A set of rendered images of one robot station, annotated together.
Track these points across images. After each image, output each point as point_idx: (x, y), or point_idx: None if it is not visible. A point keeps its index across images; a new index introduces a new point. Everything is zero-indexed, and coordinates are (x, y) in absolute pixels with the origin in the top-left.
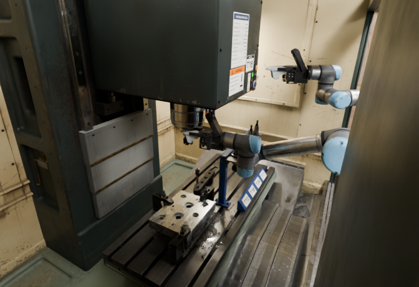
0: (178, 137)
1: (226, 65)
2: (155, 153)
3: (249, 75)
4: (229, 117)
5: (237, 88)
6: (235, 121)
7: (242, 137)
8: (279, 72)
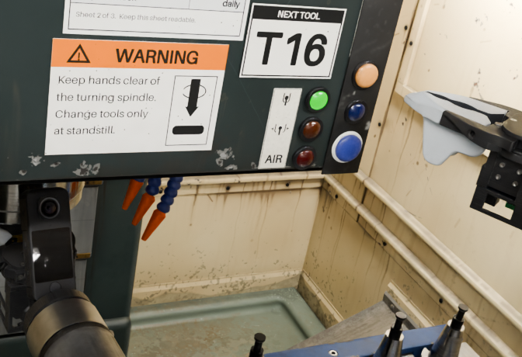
0: (321, 226)
1: (2, 9)
2: (118, 246)
3: (281, 98)
4: (475, 238)
5: (147, 137)
6: (489, 263)
7: (71, 355)
8: (455, 138)
